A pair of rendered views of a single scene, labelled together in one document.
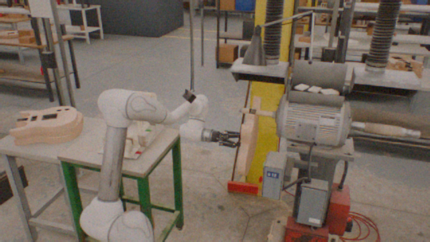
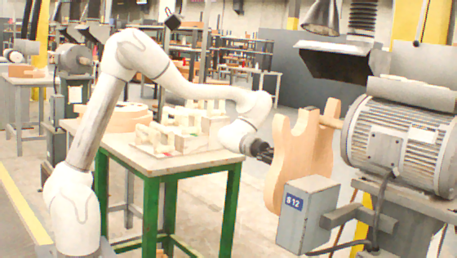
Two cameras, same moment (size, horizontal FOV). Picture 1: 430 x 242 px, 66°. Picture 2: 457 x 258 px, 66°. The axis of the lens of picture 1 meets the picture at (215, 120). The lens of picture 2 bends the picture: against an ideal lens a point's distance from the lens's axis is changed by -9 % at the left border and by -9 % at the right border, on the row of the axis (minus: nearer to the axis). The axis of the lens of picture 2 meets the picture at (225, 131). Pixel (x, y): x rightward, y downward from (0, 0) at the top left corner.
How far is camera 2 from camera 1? 0.95 m
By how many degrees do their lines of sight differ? 31
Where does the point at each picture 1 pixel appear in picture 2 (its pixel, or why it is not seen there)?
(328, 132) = (422, 157)
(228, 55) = not seen: hidden behind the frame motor
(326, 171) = (412, 240)
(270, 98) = not seen: hidden behind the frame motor
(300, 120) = (377, 128)
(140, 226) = (73, 200)
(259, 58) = (322, 15)
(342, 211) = not seen: outside the picture
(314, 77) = (423, 71)
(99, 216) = (54, 178)
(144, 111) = (126, 45)
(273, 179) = (295, 211)
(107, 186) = (75, 146)
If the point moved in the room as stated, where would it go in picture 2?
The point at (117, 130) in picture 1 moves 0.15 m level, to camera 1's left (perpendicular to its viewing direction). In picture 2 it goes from (106, 77) to (81, 73)
